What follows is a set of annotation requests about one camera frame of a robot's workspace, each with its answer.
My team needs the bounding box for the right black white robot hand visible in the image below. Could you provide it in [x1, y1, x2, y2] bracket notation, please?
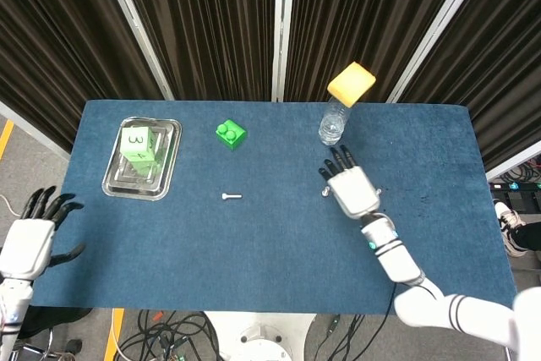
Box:
[317, 145, 383, 220]

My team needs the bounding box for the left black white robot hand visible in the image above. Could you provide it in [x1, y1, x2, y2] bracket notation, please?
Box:
[0, 184, 86, 282]

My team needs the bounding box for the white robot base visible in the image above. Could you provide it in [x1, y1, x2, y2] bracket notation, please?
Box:
[201, 312, 319, 361]

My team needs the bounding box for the clear plastic water bottle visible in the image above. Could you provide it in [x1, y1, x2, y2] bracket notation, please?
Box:
[318, 96, 352, 147]

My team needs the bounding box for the yellow sponge block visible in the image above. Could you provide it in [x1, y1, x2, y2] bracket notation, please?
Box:
[326, 61, 377, 109]

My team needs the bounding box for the stainless steel tray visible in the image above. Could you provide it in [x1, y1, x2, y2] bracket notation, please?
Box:
[101, 116, 183, 202]

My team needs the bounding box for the chrome stool base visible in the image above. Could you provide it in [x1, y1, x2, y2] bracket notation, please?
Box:
[8, 322, 85, 358]

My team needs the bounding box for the yellow floor tape strip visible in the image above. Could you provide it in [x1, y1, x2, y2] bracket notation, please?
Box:
[102, 308, 126, 361]

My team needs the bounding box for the green toy building block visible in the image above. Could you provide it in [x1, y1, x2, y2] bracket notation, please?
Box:
[214, 118, 250, 152]

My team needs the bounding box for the light green numbered foam cube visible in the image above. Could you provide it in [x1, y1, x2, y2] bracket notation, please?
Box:
[118, 125, 167, 177]

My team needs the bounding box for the blue fabric table cover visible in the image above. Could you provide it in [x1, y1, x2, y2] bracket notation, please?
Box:
[28, 99, 518, 318]

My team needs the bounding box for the white sneaker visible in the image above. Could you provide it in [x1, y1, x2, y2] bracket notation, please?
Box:
[493, 200, 528, 257]

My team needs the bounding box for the black power strip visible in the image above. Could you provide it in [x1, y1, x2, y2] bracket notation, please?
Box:
[489, 180, 541, 194]

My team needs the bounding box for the dark pleated curtain panel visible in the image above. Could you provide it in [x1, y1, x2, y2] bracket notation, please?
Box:
[0, 0, 167, 156]
[281, 0, 473, 103]
[401, 0, 541, 172]
[112, 0, 279, 102]

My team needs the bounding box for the black floor cable tangle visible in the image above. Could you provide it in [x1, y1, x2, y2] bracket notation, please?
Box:
[117, 309, 223, 361]

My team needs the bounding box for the white frame post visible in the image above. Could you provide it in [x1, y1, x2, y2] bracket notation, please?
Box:
[385, 0, 495, 104]
[94, 0, 175, 101]
[270, 0, 298, 103]

